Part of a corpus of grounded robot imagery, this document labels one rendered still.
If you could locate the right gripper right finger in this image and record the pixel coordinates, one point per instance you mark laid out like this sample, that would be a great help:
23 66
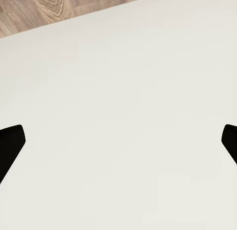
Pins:
229 140

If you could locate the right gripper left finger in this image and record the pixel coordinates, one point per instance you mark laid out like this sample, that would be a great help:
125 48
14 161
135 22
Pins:
12 140

